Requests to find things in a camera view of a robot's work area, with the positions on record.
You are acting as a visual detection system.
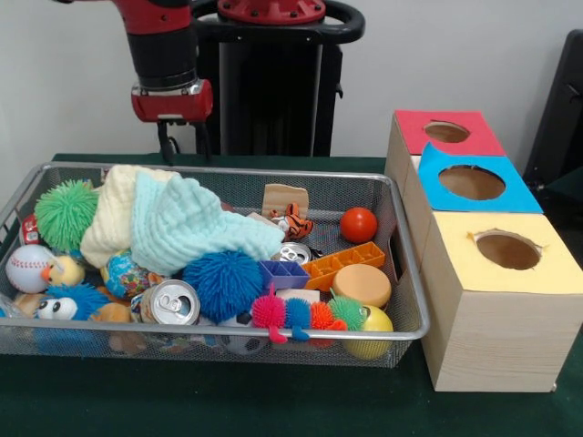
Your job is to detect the wooden three-hole box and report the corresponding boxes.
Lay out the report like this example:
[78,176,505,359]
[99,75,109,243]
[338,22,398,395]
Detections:
[384,108,583,393]

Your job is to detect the shallow silver mesh bin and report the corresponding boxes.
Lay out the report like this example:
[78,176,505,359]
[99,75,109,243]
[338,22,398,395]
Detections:
[0,161,432,371]

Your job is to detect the red ball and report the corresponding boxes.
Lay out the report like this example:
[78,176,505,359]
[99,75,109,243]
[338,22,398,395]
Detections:
[340,207,379,244]

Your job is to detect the silver-top drink can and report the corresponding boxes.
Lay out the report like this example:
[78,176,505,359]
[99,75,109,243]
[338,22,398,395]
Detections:
[130,279,201,326]

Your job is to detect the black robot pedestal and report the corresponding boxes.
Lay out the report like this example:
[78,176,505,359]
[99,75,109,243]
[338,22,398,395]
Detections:
[190,0,365,158]

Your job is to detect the black upright panel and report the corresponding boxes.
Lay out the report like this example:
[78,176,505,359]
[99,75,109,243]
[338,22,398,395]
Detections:
[522,29,583,183]

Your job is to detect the yellow smiley ball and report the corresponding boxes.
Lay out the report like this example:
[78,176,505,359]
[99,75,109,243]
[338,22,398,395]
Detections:
[341,304,394,361]

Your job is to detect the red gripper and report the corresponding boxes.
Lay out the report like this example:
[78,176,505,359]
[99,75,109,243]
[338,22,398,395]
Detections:
[130,79,214,167]

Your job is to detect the round orange sponge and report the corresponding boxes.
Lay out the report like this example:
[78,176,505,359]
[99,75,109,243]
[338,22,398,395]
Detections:
[331,263,393,309]

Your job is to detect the green spiky rubber ball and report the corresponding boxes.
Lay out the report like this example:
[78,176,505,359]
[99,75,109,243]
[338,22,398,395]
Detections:
[34,178,100,252]

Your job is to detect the mint green cloth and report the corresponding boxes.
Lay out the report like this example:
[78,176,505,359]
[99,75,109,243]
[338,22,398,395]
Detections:
[130,172,286,277]

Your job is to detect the rainbow spiky caterpillar toy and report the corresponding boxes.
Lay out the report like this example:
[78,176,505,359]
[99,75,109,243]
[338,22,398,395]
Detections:
[251,281,370,343]

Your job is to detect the dark green table cloth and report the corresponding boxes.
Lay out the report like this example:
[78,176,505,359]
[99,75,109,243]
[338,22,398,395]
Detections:
[0,152,583,437]

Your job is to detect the blue spiky rubber ball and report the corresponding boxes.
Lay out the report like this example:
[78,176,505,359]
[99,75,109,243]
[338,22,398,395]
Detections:
[181,249,265,324]

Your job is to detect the cream knit cloth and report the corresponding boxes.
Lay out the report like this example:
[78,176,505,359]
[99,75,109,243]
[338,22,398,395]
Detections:
[80,164,183,270]

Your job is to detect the white baseball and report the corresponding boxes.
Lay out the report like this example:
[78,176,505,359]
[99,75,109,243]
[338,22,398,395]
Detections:
[5,244,54,294]

